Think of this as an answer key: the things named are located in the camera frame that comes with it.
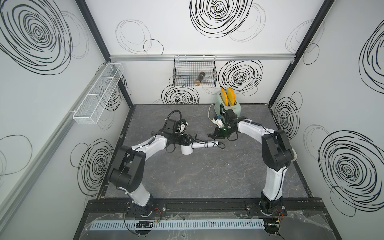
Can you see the brown spice jar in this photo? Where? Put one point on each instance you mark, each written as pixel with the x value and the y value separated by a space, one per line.
pixel 199 79

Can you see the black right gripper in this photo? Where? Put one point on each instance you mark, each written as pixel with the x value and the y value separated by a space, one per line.
pixel 218 130

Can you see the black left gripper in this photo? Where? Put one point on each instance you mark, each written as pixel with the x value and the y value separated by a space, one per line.
pixel 186 139

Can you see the grey slotted cable duct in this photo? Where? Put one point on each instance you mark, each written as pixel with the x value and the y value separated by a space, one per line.
pixel 141 225

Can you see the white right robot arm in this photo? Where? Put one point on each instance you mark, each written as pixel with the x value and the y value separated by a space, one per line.
pixel 277 154

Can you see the front yellow toast slice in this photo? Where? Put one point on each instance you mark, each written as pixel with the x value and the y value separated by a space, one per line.
pixel 224 97

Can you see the back yellow toast slice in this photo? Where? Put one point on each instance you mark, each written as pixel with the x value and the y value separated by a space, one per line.
pixel 231 97

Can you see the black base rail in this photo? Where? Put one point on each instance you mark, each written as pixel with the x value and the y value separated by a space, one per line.
pixel 168 205

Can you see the yellow toast slice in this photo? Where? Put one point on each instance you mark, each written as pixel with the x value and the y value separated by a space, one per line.
pixel 231 97
pixel 224 97

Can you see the black corner frame post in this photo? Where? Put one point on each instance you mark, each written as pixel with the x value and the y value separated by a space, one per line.
pixel 87 15

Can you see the black wire wall basket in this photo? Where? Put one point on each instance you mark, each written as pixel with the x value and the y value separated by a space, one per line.
pixel 187 67

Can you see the white hair dryer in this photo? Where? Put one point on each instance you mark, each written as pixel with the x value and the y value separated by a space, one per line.
pixel 188 150

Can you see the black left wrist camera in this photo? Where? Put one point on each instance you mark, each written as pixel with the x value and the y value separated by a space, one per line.
pixel 175 126

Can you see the mint green toaster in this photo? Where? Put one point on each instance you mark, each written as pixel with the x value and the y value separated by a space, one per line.
pixel 236 108

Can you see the white wire wall shelf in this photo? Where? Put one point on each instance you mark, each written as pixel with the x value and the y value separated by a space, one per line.
pixel 97 98

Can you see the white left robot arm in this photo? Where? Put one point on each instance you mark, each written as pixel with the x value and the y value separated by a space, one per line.
pixel 127 170

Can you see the black right corner post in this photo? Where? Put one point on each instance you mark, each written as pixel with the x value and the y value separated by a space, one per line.
pixel 321 15

